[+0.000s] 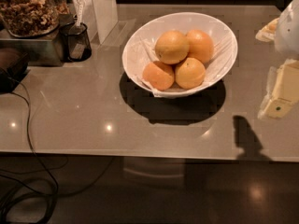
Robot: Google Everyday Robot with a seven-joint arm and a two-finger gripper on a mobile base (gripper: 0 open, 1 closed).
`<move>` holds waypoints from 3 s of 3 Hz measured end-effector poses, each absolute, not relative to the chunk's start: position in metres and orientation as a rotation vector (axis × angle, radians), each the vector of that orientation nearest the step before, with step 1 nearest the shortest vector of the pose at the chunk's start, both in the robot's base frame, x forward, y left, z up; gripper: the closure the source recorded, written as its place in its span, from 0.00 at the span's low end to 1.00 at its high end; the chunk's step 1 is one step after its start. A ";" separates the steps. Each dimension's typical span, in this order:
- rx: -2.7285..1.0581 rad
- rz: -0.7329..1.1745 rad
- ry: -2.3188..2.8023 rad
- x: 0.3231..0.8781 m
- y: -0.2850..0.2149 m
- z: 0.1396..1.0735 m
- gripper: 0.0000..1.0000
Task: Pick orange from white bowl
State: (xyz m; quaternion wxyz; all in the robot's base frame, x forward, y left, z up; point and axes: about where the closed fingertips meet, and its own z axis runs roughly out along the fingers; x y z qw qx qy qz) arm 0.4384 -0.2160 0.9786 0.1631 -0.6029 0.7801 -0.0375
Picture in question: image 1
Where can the white utensil in cup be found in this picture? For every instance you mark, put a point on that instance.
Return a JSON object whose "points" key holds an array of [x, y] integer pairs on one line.
{"points": [[80, 7]]}

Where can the white paper bowl liner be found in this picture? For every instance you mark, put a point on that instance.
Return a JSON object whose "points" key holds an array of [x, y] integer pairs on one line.
{"points": [[139, 52]]}

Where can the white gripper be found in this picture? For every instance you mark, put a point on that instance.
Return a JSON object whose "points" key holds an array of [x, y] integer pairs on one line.
{"points": [[288, 32]]}

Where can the dark device at left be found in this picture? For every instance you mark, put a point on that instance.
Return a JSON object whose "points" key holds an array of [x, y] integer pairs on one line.
{"points": [[13, 65]]}

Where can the glass jar of walnuts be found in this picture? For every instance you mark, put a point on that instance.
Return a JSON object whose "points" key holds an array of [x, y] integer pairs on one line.
{"points": [[28, 10]]}

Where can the black mesh cup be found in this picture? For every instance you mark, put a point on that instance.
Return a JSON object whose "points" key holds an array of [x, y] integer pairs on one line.
{"points": [[76, 43]]}

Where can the orange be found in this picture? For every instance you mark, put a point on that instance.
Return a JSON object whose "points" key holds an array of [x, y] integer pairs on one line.
{"points": [[190, 73], [201, 45], [172, 47], [159, 75]]}

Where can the white bowl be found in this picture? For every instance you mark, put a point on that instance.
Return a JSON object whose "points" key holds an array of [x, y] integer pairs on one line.
{"points": [[184, 22]]}

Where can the metal box stand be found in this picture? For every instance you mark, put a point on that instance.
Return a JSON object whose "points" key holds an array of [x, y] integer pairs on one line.
{"points": [[44, 50]]}

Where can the white rectangular column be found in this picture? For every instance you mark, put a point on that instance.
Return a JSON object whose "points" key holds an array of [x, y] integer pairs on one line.
{"points": [[100, 16]]}

